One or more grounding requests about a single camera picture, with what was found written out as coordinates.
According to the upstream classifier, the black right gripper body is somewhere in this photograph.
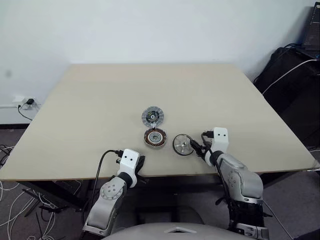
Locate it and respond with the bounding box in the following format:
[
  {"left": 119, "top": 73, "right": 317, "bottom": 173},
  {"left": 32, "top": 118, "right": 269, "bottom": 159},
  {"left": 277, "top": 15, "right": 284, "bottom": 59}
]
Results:
[{"left": 197, "top": 138, "right": 213, "bottom": 158}]

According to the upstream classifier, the black rimmed rotor disc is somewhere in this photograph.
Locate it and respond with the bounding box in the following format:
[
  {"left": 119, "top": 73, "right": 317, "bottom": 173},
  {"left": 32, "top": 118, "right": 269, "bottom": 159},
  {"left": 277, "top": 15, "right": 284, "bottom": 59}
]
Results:
[{"left": 172, "top": 133, "right": 197, "bottom": 157}]

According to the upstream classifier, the copper wound motor stator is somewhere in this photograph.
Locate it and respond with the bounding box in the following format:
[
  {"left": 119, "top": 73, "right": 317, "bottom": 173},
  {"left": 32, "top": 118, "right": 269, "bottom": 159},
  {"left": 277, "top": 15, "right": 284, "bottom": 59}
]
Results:
[{"left": 143, "top": 126, "right": 168, "bottom": 150}]

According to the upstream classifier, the silver motor end cap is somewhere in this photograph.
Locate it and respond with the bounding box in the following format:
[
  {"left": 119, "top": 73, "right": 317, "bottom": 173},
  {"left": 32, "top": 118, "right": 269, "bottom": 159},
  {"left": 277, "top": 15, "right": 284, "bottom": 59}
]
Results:
[{"left": 141, "top": 105, "right": 165, "bottom": 129}]

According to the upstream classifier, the grey robot torso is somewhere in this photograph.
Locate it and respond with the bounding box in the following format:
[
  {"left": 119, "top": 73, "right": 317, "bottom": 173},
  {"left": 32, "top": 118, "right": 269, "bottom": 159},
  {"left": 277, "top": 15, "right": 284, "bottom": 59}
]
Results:
[{"left": 99, "top": 217, "right": 236, "bottom": 240}]

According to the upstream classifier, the black folded stand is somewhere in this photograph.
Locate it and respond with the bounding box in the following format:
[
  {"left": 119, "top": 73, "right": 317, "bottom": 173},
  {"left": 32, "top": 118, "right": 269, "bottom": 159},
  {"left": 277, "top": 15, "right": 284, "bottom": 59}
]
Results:
[{"left": 22, "top": 188, "right": 67, "bottom": 218}]

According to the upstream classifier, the large black bag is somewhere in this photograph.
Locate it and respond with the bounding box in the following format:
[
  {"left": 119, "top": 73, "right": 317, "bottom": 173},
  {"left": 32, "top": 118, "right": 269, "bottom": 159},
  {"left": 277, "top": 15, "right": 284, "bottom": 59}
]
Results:
[{"left": 253, "top": 46, "right": 320, "bottom": 151}]

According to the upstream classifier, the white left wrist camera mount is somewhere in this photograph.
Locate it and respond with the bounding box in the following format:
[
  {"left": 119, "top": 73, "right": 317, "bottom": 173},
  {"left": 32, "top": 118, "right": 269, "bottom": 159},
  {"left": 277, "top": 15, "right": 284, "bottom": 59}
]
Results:
[{"left": 118, "top": 148, "right": 140, "bottom": 174}]

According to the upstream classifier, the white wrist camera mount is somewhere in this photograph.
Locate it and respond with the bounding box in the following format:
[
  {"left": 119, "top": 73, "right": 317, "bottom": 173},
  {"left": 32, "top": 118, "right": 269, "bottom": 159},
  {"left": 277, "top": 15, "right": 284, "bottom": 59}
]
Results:
[
  {"left": 118, "top": 148, "right": 140, "bottom": 174},
  {"left": 211, "top": 126, "right": 229, "bottom": 152}
]

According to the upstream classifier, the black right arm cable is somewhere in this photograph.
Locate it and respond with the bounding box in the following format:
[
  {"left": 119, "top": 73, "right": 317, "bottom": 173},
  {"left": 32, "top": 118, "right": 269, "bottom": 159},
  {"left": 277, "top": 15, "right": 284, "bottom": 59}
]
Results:
[{"left": 200, "top": 130, "right": 233, "bottom": 208}]

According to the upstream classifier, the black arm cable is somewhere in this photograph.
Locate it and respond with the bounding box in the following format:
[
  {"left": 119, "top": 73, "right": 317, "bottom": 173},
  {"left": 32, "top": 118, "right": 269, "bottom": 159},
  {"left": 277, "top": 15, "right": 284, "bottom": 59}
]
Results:
[
  {"left": 82, "top": 149, "right": 123, "bottom": 221},
  {"left": 200, "top": 130, "right": 233, "bottom": 208}
]

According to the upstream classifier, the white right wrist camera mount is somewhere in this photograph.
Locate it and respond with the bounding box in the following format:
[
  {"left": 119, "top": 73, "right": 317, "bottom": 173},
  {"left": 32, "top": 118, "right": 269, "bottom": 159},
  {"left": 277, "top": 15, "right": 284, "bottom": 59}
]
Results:
[{"left": 211, "top": 126, "right": 229, "bottom": 152}]

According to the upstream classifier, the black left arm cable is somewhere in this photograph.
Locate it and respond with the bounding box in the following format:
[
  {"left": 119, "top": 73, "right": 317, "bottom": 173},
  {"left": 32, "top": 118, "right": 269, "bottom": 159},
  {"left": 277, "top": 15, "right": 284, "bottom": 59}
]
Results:
[{"left": 82, "top": 149, "right": 123, "bottom": 221}]

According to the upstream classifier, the white cable over bag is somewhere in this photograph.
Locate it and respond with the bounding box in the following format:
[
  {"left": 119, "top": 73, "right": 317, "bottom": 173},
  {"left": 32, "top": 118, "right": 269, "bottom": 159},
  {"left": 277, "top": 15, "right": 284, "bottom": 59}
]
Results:
[{"left": 262, "top": 59, "right": 318, "bottom": 95}]

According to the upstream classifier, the thin black power cord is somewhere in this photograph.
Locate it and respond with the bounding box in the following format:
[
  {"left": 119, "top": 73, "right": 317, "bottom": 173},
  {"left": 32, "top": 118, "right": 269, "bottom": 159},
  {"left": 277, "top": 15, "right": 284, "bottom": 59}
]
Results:
[{"left": 16, "top": 103, "right": 33, "bottom": 121}]

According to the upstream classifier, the white floor cable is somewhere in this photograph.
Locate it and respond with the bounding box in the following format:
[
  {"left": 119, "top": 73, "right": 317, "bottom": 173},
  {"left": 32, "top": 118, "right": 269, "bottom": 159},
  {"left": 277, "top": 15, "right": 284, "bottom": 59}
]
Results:
[
  {"left": 0, "top": 178, "right": 83, "bottom": 240},
  {"left": 0, "top": 143, "right": 15, "bottom": 173}
]

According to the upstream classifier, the white wall socket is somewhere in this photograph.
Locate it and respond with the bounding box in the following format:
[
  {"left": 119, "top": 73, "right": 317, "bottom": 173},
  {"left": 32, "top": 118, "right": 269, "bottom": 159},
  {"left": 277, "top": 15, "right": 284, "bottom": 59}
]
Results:
[{"left": 12, "top": 94, "right": 42, "bottom": 110}]

